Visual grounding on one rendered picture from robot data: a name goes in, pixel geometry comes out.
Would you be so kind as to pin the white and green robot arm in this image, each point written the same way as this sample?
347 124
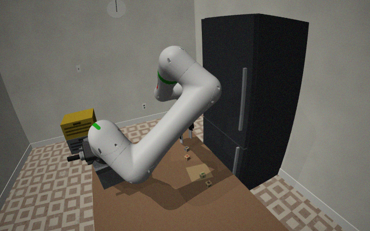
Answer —
180 77

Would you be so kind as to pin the beige flat mat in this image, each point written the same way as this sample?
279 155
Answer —
194 171

